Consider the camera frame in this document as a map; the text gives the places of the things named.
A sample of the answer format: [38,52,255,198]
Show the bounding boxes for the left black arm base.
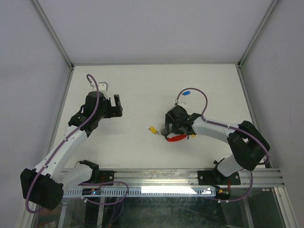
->
[79,160,114,184]

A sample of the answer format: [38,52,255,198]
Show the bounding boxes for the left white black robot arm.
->
[20,91,123,213]

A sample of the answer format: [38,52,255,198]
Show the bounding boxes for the yellow key tag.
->
[148,126,158,134]

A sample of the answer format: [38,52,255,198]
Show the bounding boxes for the white slotted cable duct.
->
[64,186,216,198]

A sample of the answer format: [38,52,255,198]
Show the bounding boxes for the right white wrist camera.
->
[175,101,188,107]

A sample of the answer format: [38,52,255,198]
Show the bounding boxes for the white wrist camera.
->
[175,101,188,107]
[90,82,110,99]

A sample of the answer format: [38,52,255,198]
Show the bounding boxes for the red silver carabiner keyring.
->
[161,123,189,143]

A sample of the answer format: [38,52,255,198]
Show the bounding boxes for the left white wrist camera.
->
[90,82,110,99]

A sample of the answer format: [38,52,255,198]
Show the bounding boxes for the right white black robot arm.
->
[161,105,270,184]

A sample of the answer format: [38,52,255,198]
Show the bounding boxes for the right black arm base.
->
[197,160,241,188]

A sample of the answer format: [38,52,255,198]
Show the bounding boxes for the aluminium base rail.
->
[101,168,285,188]

